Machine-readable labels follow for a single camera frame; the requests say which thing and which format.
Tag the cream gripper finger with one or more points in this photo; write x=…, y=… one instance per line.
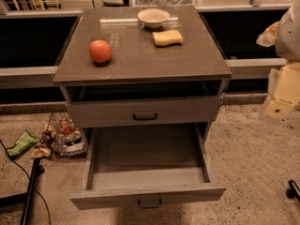
x=283, y=92

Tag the red apple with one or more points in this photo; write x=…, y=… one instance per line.
x=100, y=51

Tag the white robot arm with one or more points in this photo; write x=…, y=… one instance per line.
x=284, y=35

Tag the grey drawer cabinet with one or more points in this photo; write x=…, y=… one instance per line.
x=139, y=69

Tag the open grey lower drawer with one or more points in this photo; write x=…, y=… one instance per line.
x=147, y=167

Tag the black caster wheel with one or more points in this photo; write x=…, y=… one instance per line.
x=293, y=192

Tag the yellow sponge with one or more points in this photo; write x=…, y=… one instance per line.
x=166, y=38

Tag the white ceramic bowl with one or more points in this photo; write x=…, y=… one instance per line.
x=153, y=17

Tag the yellow snack wrapper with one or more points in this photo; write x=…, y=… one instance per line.
x=41, y=152

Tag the green snack bag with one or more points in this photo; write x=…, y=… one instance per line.
x=24, y=142

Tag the black stand leg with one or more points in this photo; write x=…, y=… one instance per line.
x=26, y=198

